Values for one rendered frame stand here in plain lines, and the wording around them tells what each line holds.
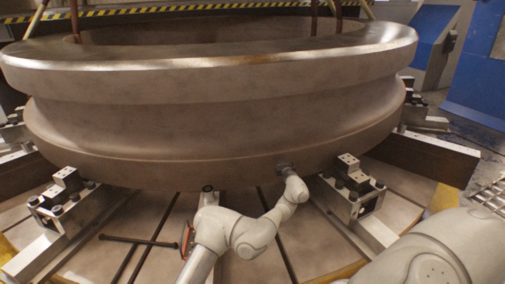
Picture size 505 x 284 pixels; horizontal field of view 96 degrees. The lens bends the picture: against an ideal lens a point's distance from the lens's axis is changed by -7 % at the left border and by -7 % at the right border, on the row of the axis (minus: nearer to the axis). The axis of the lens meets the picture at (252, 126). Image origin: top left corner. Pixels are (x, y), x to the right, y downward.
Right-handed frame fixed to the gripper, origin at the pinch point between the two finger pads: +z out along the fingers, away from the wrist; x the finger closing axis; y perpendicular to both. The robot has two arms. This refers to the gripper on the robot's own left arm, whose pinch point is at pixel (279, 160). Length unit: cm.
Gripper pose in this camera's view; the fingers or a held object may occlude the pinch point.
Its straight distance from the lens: 170.6
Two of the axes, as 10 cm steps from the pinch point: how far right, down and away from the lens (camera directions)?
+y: -0.2, -8.9, -4.6
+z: -2.6, -4.4, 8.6
